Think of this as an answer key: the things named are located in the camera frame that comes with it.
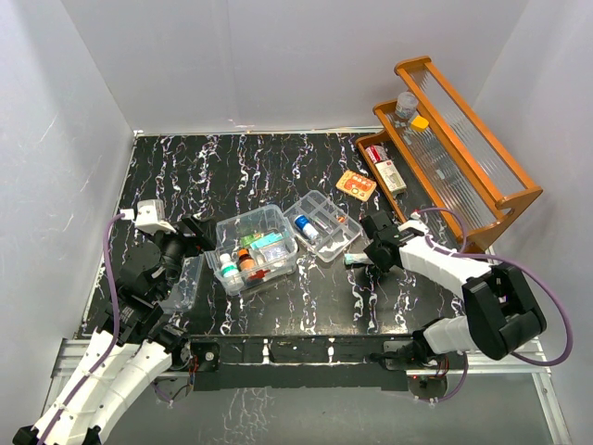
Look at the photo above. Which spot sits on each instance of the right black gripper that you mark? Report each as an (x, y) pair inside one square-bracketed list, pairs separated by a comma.
[(371, 251)]

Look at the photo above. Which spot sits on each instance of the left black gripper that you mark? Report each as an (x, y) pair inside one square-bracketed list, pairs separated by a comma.
[(194, 247)]

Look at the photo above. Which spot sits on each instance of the green wind oil box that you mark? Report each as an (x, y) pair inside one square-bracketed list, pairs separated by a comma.
[(247, 240)]

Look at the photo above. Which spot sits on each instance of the clear compartment organizer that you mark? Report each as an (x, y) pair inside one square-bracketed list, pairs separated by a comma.
[(321, 211)]

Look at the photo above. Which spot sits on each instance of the orange brown medicine bottle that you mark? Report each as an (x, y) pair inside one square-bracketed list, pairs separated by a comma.
[(245, 260)]

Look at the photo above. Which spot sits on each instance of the orange plaster packet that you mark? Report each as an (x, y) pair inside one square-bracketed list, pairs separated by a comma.
[(356, 185)]

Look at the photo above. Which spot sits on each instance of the clear first aid box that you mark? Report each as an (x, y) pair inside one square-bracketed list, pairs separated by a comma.
[(264, 220)]

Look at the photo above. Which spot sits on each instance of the teal bandage packet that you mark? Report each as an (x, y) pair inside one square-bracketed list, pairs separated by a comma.
[(267, 240)]

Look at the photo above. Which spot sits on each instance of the white blue gauze packet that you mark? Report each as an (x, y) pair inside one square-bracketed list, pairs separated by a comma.
[(275, 254)]

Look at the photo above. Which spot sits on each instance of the blue white spray bottle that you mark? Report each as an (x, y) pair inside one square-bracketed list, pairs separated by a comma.
[(306, 227)]

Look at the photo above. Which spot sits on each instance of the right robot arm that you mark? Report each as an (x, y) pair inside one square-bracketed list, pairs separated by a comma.
[(501, 311)]

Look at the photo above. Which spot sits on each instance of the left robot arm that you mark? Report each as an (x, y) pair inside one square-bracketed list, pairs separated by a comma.
[(131, 345)]

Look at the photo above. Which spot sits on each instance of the beige medicine box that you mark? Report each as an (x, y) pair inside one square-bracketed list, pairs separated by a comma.
[(391, 177)]

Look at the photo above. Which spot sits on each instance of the red white medicine box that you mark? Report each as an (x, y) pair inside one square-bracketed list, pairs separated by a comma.
[(376, 153)]

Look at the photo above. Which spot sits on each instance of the white green capped bottle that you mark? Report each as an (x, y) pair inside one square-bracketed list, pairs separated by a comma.
[(229, 268)]

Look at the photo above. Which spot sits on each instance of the orange wooden shelf rack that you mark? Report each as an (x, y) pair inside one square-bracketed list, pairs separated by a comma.
[(458, 161)]

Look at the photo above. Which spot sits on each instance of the yellow capped bottle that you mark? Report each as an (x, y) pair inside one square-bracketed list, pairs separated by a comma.
[(419, 124)]

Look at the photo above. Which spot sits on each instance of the clear jar on shelf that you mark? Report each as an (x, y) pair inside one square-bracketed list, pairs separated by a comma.
[(406, 105)]

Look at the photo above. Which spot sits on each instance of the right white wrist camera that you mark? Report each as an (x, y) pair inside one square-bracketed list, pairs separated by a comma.
[(414, 222)]

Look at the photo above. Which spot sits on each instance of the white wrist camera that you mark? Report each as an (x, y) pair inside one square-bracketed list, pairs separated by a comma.
[(414, 222), (148, 215)]

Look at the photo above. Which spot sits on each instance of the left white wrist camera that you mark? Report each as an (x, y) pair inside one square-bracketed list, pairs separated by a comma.
[(148, 215)]

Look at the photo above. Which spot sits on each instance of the clear box lid with handle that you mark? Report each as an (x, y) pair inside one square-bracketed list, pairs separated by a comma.
[(182, 297)]

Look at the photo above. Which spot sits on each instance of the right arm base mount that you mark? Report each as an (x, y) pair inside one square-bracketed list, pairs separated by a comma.
[(413, 353)]

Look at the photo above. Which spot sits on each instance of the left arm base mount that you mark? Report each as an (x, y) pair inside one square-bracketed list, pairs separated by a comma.
[(187, 356)]

